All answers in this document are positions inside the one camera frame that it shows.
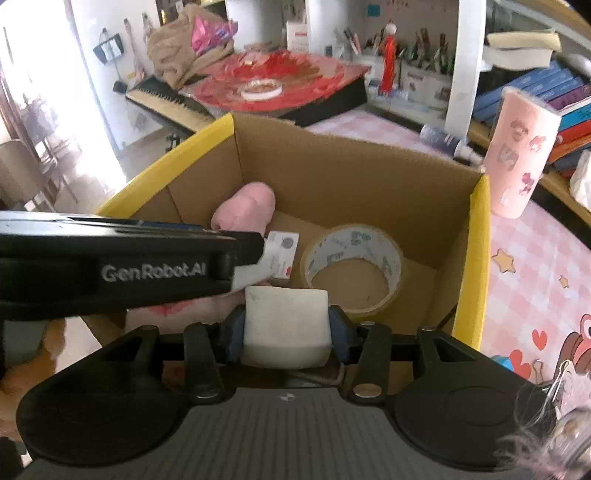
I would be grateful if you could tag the small blue box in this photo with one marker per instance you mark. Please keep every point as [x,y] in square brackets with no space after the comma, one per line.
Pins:
[502,362]

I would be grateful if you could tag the person's left hand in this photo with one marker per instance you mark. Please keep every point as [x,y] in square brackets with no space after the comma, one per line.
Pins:
[27,369]

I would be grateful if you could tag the row of colourful books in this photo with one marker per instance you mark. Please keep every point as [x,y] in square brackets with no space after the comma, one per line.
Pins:
[545,87]

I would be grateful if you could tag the pink foil bag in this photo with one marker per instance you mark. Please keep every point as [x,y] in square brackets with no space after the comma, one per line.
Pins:
[210,30]

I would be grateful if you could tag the yellow cardboard box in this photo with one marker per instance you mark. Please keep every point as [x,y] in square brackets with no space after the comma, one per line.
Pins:
[346,184]

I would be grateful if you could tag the thick white paperback book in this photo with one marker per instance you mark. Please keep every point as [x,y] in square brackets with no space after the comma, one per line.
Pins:
[517,53]

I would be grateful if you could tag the black electronic keyboard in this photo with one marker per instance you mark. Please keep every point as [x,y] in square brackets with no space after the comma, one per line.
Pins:
[332,105]

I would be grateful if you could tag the pink plush ball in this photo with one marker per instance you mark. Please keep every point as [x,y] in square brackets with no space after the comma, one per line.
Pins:
[577,390]

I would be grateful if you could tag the wooden chair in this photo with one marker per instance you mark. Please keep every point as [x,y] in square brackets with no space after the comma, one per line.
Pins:
[18,170]

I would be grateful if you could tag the black music stand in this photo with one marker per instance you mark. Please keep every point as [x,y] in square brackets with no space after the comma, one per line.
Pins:
[108,46]

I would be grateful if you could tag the pale pink plush toy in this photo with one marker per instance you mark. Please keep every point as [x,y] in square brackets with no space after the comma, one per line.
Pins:
[244,205]

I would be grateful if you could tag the red dress doll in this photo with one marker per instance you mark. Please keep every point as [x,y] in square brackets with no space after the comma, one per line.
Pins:
[389,60]

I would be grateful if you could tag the white tape roll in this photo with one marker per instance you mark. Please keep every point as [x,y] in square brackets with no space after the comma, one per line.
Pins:
[261,96]

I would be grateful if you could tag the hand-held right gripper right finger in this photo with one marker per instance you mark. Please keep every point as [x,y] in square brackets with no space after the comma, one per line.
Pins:
[339,330]

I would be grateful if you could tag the clear packing tape roll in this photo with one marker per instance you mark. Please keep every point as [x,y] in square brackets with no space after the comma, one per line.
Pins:
[318,258]

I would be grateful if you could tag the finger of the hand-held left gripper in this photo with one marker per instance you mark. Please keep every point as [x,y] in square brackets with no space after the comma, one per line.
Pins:
[138,221]

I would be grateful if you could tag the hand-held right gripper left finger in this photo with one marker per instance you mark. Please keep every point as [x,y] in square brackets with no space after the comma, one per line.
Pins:
[234,334]

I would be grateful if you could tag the white carton red stripe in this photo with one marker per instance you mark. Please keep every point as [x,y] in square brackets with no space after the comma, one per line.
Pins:
[296,36]

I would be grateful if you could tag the white power adapter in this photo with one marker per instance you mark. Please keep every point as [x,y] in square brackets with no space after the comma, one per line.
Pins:
[286,323]

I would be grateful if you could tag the small white box red label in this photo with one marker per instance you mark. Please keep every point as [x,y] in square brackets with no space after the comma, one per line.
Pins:
[281,256]

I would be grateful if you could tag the white bookshelf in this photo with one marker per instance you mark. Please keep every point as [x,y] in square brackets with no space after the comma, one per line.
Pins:
[466,69]

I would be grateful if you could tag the white pen holder box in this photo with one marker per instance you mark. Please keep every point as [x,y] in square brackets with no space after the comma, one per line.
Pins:
[425,81]

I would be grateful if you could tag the glitter bottle white cap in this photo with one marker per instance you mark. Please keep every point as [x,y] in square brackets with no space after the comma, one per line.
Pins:
[441,137]

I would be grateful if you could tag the pink cylinder container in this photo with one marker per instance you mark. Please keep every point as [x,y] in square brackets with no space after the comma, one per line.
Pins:
[521,161]

